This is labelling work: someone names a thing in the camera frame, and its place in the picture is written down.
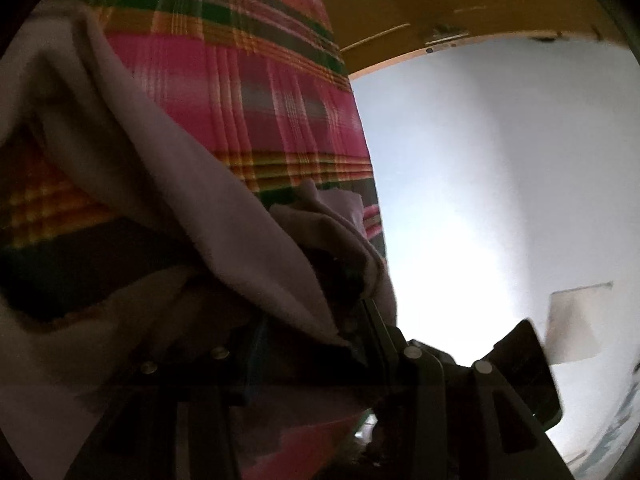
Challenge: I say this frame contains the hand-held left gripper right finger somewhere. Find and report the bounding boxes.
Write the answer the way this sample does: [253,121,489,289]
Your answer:
[357,299,576,480]

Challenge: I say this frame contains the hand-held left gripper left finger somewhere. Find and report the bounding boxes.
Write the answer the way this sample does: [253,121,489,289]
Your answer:
[75,320,266,480]

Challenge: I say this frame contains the mauve fleece garment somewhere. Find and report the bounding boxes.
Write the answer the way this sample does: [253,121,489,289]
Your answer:
[0,0,398,480]

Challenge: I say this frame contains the plaid bed blanket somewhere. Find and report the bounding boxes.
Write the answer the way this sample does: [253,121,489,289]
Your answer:
[0,0,388,480]

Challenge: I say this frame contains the wooden door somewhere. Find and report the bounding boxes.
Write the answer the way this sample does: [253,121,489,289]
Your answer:
[300,0,621,78]

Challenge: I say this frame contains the metal door handle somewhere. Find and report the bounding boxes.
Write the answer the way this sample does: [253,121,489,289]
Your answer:
[424,24,472,55]

